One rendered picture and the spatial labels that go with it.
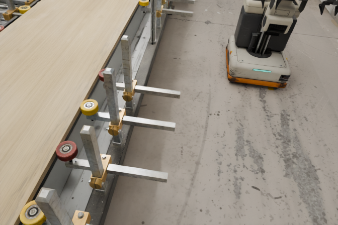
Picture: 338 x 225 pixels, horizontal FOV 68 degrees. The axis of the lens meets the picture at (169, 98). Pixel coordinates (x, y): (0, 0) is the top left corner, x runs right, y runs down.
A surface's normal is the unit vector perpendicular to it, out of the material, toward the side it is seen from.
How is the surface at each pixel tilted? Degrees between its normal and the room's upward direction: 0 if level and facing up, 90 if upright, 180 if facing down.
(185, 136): 0
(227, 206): 0
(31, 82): 0
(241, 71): 90
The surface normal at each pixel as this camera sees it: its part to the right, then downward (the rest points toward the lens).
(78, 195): 0.06, -0.72
